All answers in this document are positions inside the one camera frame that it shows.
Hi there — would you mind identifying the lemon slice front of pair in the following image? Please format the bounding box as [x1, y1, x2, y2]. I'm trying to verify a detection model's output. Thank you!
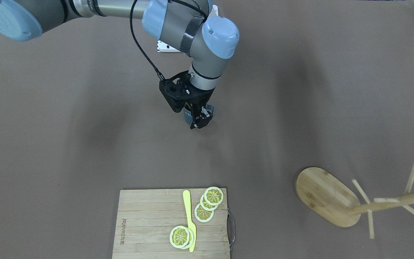
[169, 225, 192, 249]

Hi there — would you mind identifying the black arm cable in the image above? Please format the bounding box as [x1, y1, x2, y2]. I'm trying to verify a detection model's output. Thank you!
[129, 0, 207, 81]

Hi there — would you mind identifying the lemon slice under pair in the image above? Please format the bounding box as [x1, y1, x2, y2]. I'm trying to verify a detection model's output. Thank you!
[181, 228, 194, 250]

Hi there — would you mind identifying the wooden cup rack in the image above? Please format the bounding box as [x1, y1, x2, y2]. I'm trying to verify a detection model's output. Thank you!
[295, 163, 414, 239]

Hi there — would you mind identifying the bamboo cutting board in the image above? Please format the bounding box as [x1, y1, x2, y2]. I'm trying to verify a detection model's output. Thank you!
[112, 188, 235, 259]

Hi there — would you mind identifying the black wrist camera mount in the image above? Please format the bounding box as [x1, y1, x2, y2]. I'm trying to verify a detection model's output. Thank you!
[159, 71, 194, 113]

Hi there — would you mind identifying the lemon slice middle of trio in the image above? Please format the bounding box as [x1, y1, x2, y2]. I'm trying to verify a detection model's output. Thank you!
[200, 195, 218, 211]

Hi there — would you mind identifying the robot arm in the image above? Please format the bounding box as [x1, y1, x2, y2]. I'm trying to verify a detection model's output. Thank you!
[0, 0, 240, 129]

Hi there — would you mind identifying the yellow plastic knife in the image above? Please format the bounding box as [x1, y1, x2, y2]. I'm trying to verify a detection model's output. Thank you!
[183, 190, 197, 253]

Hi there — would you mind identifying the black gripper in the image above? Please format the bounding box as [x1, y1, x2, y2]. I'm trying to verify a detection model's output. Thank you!
[187, 85, 215, 129]

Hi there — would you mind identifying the blue mug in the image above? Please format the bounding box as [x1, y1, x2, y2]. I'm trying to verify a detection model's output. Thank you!
[182, 103, 214, 125]

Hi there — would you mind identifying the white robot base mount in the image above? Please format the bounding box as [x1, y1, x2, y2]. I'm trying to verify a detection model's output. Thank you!
[157, 4, 219, 53]

